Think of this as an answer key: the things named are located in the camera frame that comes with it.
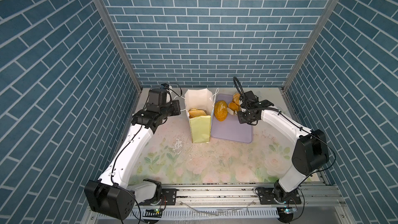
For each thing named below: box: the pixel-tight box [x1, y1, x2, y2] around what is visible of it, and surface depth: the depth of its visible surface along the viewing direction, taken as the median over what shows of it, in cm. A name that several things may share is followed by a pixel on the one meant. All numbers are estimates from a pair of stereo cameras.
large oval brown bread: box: [214, 100, 228, 122], surface depth 104 cm
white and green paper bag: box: [184, 88, 215, 144], surface depth 88 cm
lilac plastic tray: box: [210, 93, 253, 144], surface depth 100 cm
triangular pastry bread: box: [188, 108, 207, 119], surface depth 95 cm
